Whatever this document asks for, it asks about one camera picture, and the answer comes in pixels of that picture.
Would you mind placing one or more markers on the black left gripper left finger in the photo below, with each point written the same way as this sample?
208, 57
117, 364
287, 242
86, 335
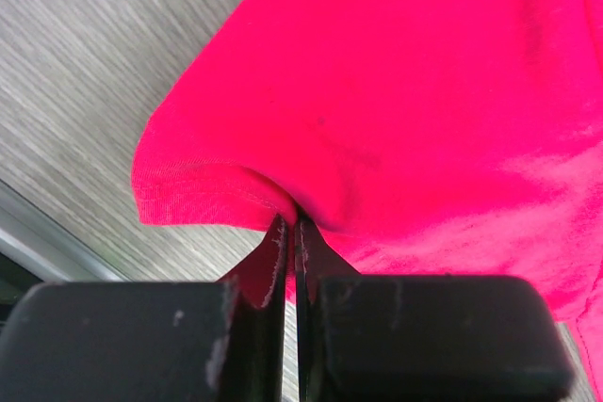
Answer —
153, 341

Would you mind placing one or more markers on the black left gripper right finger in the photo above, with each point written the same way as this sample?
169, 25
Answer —
420, 338

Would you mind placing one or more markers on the red t shirt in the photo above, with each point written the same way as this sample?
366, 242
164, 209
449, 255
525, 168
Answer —
421, 136

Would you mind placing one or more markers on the aluminium rail frame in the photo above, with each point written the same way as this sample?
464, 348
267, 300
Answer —
35, 248

